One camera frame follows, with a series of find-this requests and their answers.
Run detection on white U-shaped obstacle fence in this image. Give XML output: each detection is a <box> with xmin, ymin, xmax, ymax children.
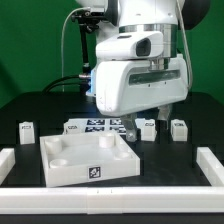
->
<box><xmin>0</xmin><ymin>147</ymin><xmax>224</xmax><ymax>214</ymax></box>

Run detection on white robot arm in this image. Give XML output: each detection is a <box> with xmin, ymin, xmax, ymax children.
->
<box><xmin>76</xmin><ymin>0</ymin><xmax>210</xmax><ymax>142</ymax></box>

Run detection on AprilTag base sheet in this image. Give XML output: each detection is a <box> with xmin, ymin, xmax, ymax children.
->
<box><xmin>67</xmin><ymin>117</ymin><xmax>148</xmax><ymax>136</ymax></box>

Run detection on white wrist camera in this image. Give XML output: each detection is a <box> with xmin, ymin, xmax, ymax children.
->
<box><xmin>96</xmin><ymin>31</ymin><xmax>164</xmax><ymax>60</ymax></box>

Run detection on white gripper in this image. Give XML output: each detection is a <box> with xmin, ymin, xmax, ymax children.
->
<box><xmin>96</xmin><ymin>55</ymin><xmax>188</xmax><ymax>142</ymax></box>

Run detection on white square tabletop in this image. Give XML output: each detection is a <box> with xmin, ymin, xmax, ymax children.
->
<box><xmin>40</xmin><ymin>131</ymin><xmax>140</xmax><ymax>187</ymax></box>

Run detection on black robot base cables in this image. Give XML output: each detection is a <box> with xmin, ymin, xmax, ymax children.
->
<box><xmin>42</xmin><ymin>74</ymin><xmax>92</xmax><ymax>93</ymax></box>

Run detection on black camera on stand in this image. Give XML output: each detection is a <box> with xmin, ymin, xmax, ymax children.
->
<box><xmin>71</xmin><ymin>9</ymin><xmax>105</xmax><ymax>74</ymax></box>

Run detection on white camera cable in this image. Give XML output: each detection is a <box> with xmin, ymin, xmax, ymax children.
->
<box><xmin>60</xmin><ymin>7</ymin><xmax>91</xmax><ymax>93</ymax></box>

